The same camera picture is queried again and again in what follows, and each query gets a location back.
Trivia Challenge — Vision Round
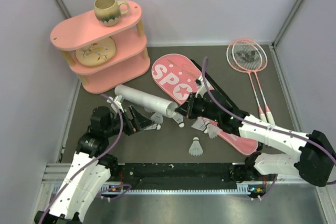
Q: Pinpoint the pink three-tier wooden shelf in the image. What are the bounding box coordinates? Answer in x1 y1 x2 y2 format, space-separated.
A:
50 0 150 94

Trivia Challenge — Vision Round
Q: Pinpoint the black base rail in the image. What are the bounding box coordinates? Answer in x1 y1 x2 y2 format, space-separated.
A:
43 162 308 196

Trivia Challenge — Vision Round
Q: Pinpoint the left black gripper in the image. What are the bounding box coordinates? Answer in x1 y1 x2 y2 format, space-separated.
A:
104 104 155 137

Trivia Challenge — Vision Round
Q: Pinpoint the pink badminton racket left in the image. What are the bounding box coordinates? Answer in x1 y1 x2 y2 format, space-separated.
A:
226 39 275 124

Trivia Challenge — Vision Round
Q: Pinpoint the pink badminton racket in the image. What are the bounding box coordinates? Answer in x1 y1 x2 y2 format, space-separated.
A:
232 39 275 125
226 39 275 124

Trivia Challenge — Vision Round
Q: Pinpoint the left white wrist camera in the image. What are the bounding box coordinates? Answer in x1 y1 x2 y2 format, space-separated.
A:
106 95 124 113

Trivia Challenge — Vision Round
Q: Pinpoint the white plastic shuttlecock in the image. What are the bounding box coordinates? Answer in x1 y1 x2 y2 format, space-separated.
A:
188 137 203 156
205 123 222 139
191 117 210 133
150 112 163 124
172 113 185 128
144 124 161 130

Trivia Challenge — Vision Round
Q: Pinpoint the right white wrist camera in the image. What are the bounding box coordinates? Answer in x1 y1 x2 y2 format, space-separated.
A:
195 76 213 98

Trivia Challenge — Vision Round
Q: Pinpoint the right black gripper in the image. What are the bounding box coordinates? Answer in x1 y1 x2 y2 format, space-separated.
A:
175 92 221 122

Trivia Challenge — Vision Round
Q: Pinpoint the cream floral plate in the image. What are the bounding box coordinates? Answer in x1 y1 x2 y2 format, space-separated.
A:
75 37 117 67

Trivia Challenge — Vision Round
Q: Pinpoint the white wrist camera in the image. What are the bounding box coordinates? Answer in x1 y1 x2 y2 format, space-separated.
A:
106 95 124 113
195 76 213 98

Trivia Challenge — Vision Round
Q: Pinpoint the white shuttlecock tube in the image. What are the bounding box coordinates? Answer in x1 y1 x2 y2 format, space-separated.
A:
114 84 178 118

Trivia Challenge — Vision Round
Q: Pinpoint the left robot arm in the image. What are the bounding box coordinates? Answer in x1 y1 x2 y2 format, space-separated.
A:
34 106 155 223

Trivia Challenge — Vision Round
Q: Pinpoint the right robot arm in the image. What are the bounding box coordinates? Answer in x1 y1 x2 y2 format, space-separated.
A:
175 90 335 187

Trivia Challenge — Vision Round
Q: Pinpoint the pink badminton racket right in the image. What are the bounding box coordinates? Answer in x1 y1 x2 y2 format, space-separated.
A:
232 39 275 125

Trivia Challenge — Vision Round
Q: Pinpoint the beige ceramic mug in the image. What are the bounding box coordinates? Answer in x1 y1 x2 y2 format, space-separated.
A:
94 0 130 26

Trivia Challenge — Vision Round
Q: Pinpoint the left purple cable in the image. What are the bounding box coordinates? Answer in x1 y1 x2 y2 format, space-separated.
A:
39 93 132 224

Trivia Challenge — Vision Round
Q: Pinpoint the pink sport racket bag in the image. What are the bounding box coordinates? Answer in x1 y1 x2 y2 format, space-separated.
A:
151 54 258 156

